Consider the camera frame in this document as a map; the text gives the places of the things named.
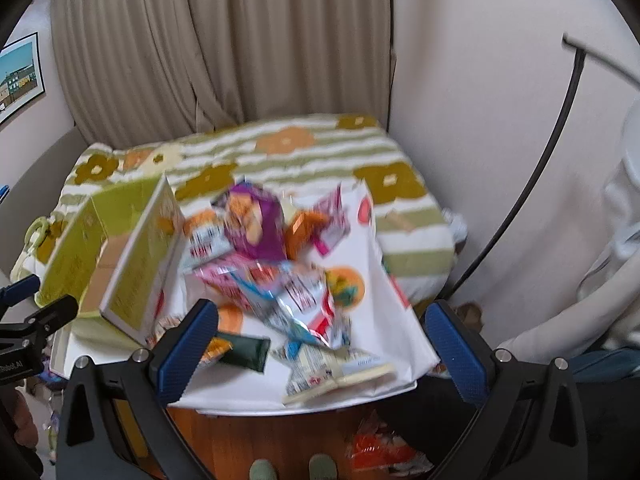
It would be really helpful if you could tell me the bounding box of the pink striped snack bag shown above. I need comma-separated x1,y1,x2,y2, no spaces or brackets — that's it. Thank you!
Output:
191,252,283,315

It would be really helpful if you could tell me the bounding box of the silver grey snack bag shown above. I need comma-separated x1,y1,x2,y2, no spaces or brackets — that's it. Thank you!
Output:
271,341,395,405

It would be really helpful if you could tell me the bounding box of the shrimp flakes snack bag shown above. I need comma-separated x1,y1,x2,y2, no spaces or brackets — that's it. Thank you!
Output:
231,261,352,350

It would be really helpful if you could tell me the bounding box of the purple snack bag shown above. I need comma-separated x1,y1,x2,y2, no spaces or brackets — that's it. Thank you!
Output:
212,180,286,261

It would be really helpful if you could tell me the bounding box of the orange snack bag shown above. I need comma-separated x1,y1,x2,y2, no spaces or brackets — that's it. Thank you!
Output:
284,210,329,260

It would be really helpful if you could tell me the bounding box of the pink white snack bag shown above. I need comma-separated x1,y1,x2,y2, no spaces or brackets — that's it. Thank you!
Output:
312,186,350,257

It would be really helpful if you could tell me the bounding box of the dark green snack bar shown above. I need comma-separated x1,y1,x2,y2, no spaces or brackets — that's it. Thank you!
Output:
217,332,271,374

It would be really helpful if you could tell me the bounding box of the green cardboard storage box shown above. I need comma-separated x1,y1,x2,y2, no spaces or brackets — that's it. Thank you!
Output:
36,176,184,348

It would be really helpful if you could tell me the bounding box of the white persimmon print cloth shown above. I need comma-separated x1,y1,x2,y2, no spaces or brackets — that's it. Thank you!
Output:
49,181,442,417

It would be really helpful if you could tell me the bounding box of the red snack bag on floor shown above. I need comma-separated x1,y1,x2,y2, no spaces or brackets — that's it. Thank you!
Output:
346,411,434,478

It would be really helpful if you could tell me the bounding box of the person's white clothing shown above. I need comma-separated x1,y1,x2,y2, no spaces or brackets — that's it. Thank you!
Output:
501,103,639,363

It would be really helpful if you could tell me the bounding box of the framed building picture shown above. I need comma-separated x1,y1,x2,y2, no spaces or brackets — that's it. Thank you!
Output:
0,32,46,124

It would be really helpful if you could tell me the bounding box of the green striped floral blanket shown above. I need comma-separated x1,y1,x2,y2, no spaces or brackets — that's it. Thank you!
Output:
3,115,456,306

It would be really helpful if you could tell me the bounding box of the beige pleated curtain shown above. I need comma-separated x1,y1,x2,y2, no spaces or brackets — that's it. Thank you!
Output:
51,0,392,148

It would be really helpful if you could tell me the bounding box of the green ring toy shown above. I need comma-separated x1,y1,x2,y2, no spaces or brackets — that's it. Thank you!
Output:
24,217,50,254

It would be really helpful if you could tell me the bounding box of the black curved cable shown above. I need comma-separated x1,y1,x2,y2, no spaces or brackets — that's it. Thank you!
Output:
441,32,640,302

